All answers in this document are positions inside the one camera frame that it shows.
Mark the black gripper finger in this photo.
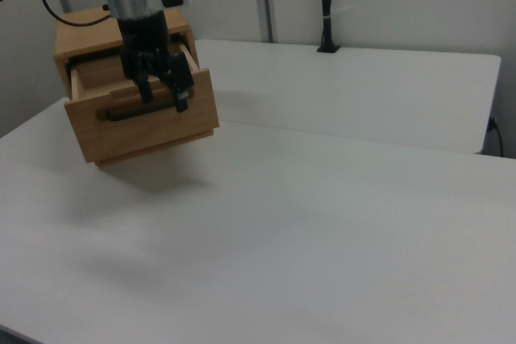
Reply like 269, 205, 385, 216
136, 52, 156, 105
162, 52, 196, 114

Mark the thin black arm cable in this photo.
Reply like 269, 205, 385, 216
40, 0, 113, 27

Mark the black cable at table end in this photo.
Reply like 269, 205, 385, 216
487, 117, 505, 158

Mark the wooden drawer with black handle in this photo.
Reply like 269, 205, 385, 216
63, 39, 221, 166

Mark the wooden drawer cabinet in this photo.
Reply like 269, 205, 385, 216
53, 7, 215, 171

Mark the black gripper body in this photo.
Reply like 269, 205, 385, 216
116, 10, 179, 81

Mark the white zip tie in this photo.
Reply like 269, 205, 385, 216
324, 4, 356, 21

